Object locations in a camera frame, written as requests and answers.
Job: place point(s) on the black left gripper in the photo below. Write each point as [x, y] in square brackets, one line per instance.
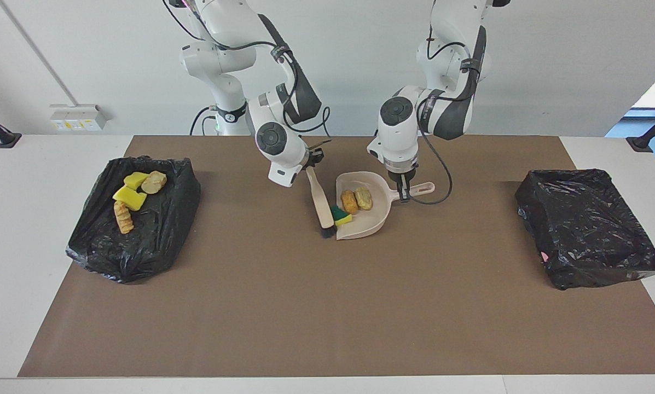
[406, 186]

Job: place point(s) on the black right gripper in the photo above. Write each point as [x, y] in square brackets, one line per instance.
[315, 156]

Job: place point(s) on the pale beige foam chunk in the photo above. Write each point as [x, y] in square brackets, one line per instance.
[154, 182]
[364, 198]

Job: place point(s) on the beige hand brush black bristles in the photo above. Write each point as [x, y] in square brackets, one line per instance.
[322, 205]

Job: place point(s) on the beige plastic dustpan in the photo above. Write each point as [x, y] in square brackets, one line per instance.
[368, 224]

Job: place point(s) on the brown potato-shaped lump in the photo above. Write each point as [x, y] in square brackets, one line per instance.
[349, 202]

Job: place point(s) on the green and yellow sponge piece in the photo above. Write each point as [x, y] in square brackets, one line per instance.
[341, 218]

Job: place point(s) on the notched yellow sponge piece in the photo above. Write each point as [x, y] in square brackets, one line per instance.
[130, 198]

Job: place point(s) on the orange striped bread piece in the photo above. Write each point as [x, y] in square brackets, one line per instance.
[123, 218]

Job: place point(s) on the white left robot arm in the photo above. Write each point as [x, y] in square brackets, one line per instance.
[398, 131]

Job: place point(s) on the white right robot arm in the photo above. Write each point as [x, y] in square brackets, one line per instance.
[275, 142]

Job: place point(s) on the black bag-lined bin pink spot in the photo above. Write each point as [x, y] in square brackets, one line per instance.
[579, 230]

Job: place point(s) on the brown table mat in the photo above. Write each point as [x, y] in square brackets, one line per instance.
[305, 328]

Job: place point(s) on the white wall socket box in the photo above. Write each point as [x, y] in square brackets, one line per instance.
[78, 117]

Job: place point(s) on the white wall conduit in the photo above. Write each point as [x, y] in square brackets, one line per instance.
[45, 63]

